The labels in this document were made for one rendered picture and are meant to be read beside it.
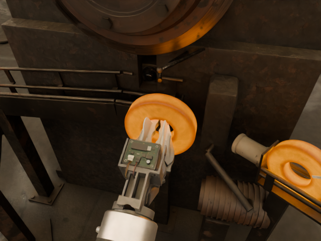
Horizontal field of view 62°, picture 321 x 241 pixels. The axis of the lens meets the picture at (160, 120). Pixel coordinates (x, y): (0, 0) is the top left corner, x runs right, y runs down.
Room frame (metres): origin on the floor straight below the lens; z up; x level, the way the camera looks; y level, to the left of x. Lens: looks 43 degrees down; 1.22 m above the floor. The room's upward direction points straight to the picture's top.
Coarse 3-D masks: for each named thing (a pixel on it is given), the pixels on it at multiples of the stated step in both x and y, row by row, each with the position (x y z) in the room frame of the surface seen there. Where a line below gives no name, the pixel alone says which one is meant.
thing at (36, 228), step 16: (0, 128) 0.62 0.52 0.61; (0, 144) 0.55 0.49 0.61; (0, 192) 0.52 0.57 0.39; (0, 208) 0.47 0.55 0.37; (0, 224) 0.46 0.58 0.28; (16, 224) 0.48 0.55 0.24; (48, 224) 0.59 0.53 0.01; (16, 240) 0.46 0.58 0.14; (32, 240) 0.50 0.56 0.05; (48, 240) 0.52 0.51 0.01
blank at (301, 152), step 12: (288, 144) 0.41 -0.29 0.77; (300, 144) 0.40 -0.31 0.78; (276, 156) 0.42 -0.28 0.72; (288, 156) 0.40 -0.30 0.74; (300, 156) 0.38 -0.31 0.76; (312, 156) 0.37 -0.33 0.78; (276, 168) 0.41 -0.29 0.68; (288, 168) 0.41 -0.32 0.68; (312, 168) 0.36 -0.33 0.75; (276, 180) 0.40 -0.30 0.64; (288, 180) 0.38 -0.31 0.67; (300, 180) 0.38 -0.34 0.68; (312, 180) 0.35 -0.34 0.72; (312, 192) 0.34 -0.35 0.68
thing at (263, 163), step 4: (272, 144) 0.45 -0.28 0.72; (276, 144) 0.46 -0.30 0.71; (268, 148) 0.44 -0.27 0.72; (272, 148) 0.45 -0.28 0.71; (264, 152) 0.43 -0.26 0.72; (268, 152) 0.43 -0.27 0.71; (264, 156) 0.42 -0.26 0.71; (260, 160) 0.42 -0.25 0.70; (264, 160) 0.42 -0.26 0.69; (260, 164) 0.42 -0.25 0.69; (264, 164) 0.43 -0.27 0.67; (256, 176) 0.42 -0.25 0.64; (260, 176) 0.42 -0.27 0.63; (256, 180) 0.41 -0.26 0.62
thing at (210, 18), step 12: (60, 0) 0.66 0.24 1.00; (216, 0) 0.58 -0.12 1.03; (228, 0) 0.57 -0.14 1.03; (216, 12) 0.57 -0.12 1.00; (84, 24) 0.65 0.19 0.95; (204, 24) 0.58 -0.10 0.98; (96, 36) 0.64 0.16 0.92; (180, 36) 0.59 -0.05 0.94; (192, 36) 0.59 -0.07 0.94; (120, 48) 0.63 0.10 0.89; (132, 48) 0.62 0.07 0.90; (144, 48) 0.61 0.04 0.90; (156, 48) 0.61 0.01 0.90; (168, 48) 0.60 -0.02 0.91; (180, 48) 0.59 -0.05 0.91
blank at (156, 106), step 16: (144, 96) 0.43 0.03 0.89; (160, 96) 0.42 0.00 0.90; (128, 112) 0.41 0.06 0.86; (144, 112) 0.40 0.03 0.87; (160, 112) 0.40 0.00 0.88; (176, 112) 0.39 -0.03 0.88; (192, 112) 0.41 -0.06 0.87; (128, 128) 0.41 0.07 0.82; (176, 128) 0.39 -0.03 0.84; (192, 128) 0.38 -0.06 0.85; (176, 144) 0.39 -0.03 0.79
